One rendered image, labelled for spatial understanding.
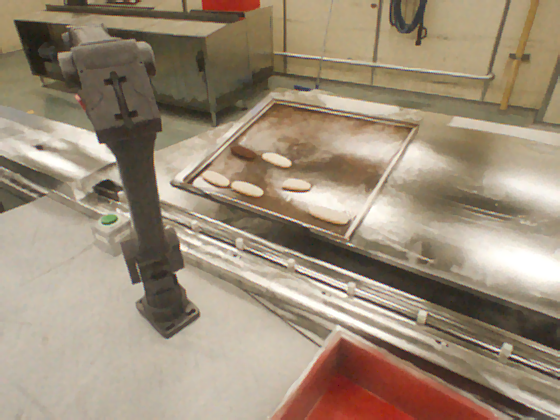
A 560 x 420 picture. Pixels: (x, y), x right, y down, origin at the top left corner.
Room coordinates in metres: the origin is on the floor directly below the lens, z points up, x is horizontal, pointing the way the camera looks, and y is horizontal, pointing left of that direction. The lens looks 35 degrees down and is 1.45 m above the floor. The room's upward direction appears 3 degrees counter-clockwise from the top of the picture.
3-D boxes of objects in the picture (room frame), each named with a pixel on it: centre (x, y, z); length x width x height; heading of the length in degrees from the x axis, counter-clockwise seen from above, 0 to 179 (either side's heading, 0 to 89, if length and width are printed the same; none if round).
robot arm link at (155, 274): (0.59, 0.22, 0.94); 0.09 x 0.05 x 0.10; 23
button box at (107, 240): (0.80, 0.37, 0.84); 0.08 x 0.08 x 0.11; 54
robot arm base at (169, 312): (0.57, 0.20, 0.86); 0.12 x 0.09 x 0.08; 43
